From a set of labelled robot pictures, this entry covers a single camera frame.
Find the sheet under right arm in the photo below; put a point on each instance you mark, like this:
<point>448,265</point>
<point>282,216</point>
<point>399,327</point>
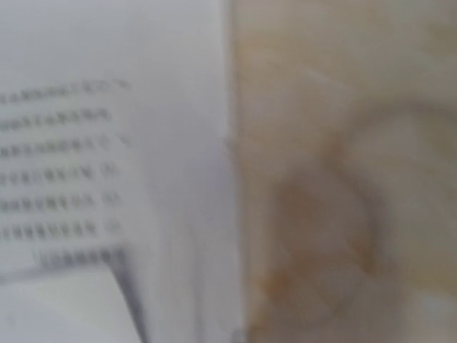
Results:
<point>118,198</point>

